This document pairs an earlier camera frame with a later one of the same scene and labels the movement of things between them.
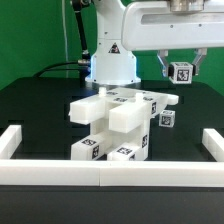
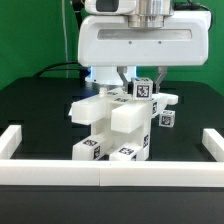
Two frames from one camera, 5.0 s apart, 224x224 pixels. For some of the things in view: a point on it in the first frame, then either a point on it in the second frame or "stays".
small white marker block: [90, 147] stays
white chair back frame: [124, 110] stays
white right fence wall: [213, 143] stays
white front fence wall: [119, 173] stays
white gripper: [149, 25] -> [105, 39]
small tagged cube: [180, 72] -> [142, 88]
